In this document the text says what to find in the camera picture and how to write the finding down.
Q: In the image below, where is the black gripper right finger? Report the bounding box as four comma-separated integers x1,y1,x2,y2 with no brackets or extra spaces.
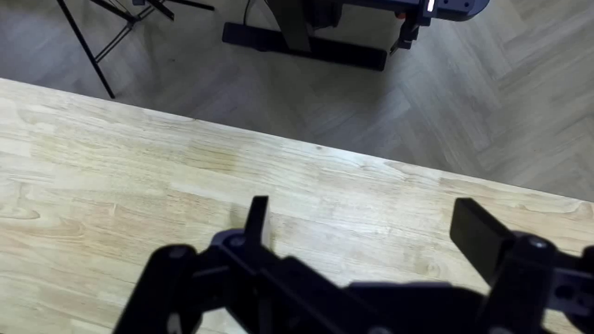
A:
447,196,558,293

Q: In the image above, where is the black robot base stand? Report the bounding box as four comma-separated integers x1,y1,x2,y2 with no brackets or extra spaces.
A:
221,0,492,72

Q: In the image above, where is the black tripod stand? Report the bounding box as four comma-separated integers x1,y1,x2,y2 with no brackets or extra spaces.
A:
55,0,217,100

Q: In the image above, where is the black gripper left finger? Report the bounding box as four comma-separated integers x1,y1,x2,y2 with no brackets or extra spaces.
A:
209,194,293,293

